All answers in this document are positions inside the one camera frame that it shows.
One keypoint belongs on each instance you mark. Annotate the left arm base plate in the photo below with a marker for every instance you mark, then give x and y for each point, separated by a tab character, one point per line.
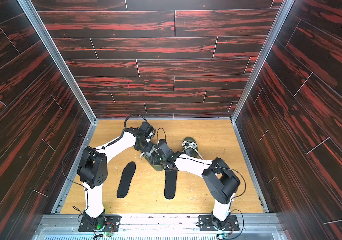
103	223

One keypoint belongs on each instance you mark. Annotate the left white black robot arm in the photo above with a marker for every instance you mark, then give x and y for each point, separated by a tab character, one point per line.
93	169

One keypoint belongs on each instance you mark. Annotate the black insole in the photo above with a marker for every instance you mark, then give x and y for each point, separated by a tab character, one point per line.
170	184
126	178

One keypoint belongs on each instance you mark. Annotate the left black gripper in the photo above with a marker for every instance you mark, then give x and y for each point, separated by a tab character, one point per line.
149	148

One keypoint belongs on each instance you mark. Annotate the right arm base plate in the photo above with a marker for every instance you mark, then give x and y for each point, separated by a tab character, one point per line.
211	223

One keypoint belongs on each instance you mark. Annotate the green canvas shoe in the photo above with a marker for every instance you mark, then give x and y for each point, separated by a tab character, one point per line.
190	147
153	158

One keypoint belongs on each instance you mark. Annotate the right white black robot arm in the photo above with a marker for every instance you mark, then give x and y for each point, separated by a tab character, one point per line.
221	181

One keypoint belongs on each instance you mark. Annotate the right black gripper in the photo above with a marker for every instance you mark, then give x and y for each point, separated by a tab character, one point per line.
157	151

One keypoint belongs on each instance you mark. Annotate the aluminium front rail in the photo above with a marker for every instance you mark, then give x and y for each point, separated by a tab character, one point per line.
162	227

